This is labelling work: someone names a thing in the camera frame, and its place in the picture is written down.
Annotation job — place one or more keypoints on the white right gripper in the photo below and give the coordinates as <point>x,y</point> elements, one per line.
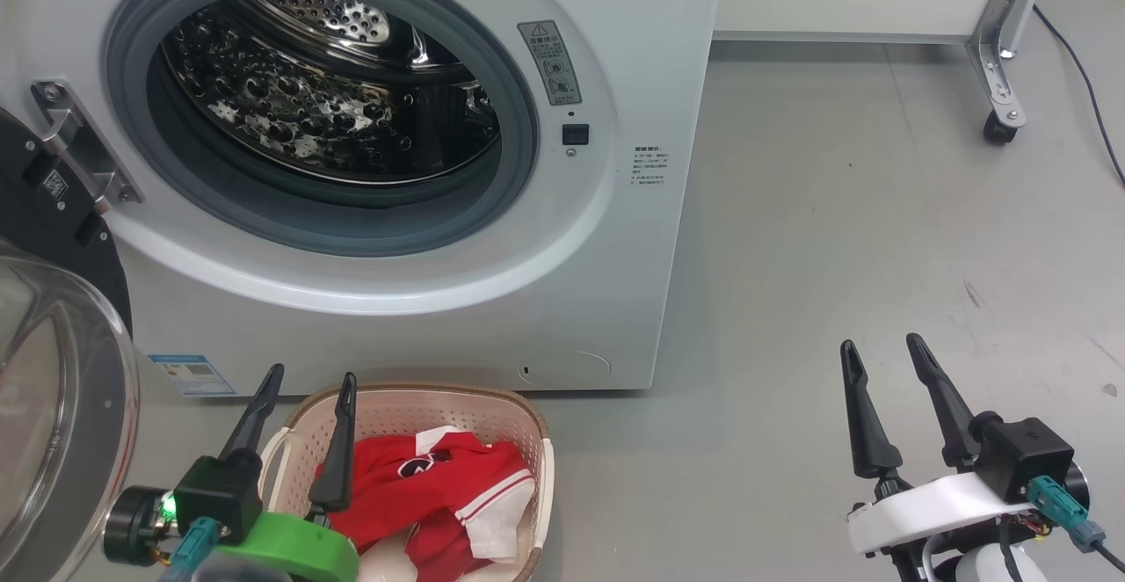
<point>932,507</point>

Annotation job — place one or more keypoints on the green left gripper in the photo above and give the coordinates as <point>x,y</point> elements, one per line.
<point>290,551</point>

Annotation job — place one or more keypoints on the red and white shirt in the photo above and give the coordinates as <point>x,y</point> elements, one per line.
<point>395,494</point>

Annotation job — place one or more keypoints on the washing machine door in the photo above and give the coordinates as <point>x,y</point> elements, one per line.
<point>61,406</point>

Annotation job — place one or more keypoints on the cream perforated laundry basket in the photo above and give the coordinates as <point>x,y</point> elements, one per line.
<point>492,415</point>

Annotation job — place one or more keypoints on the white washing machine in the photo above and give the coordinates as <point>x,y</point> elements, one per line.
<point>615,301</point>

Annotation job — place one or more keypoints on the metal door hinge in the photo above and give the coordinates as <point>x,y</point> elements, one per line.
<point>83,147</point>

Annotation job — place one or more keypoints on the blue energy label sticker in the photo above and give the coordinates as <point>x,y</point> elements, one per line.
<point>189,375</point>

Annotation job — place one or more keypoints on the metal stand leg with caster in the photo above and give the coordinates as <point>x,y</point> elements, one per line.
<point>997,81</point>

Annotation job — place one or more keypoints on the small printed text label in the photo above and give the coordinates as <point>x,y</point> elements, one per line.
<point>650,165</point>

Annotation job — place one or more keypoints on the grey warning sticker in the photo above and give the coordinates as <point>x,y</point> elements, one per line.
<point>549,63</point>

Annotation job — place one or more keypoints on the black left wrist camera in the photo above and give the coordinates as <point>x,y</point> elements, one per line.
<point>215,498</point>

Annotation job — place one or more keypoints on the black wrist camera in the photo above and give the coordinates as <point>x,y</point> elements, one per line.
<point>1024,459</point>
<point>215,498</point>

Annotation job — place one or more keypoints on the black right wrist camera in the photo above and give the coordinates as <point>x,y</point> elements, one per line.
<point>1024,459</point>

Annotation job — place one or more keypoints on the teal left camera connector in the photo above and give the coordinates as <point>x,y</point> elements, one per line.
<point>195,547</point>

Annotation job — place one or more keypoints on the teal camera connector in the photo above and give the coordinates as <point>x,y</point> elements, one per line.
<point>195,547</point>
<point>1059,503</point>

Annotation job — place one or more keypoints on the teal right camera connector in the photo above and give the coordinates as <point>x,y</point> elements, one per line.
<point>1059,503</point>

